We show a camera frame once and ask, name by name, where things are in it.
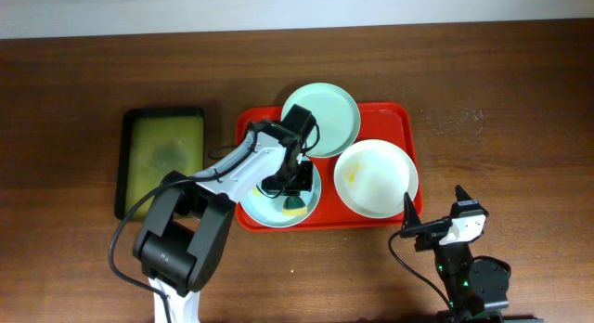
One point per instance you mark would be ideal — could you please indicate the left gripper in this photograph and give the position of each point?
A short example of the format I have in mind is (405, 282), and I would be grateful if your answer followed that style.
(288, 189)

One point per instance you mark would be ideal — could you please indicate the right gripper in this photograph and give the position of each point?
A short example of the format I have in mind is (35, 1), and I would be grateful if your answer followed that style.
(426, 232)

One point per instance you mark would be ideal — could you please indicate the green and yellow sponge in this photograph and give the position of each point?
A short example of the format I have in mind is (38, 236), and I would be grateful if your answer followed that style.
(294, 206)

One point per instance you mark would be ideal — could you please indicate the light blue plate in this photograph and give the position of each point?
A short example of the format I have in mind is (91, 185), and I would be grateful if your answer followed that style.
(266, 211)

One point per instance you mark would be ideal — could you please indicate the white plate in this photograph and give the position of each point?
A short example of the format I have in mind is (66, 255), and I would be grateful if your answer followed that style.
(372, 178)

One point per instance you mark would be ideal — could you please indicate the light green plate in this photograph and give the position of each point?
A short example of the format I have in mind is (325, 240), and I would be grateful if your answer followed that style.
(336, 113)

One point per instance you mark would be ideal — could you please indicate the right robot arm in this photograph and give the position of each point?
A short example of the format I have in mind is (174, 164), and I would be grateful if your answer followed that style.
(475, 286)

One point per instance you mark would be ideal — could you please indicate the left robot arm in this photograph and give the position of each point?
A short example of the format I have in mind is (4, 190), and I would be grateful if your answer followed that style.
(183, 237)

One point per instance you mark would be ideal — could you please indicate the black tray with soapy water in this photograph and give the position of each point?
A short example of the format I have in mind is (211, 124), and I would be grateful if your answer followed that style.
(155, 142)

